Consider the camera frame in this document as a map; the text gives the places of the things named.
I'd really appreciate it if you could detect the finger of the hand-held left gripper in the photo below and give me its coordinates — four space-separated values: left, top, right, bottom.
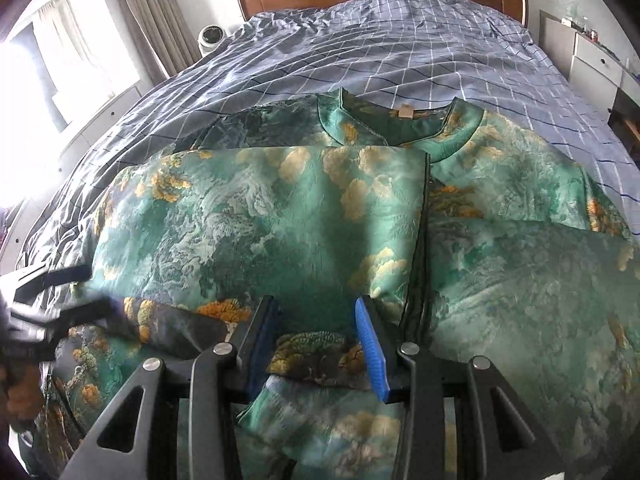
14 265 95 295
9 297 115 343

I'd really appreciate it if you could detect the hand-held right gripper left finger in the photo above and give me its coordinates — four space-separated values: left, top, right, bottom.
65 294 282 480

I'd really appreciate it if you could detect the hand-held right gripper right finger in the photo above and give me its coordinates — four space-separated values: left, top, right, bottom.
353 295 567 480

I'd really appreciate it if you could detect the green printed jacket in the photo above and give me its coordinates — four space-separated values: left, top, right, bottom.
17 86 640 480

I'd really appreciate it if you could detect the white window cabinet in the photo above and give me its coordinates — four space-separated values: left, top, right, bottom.
57 84 147 173

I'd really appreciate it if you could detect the window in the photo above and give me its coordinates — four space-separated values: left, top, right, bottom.
0 0 143 133

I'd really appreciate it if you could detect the beige curtain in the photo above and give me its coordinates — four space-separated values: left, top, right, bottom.
107 0 201 81

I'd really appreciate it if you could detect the white round fan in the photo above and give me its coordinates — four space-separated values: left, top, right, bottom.
197 24 230 55

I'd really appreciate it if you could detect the bed with blue checked sheet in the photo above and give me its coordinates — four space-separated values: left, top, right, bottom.
12 0 640 271

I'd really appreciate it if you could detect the white desk with drawer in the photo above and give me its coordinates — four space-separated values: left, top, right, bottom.
539 9 640 131

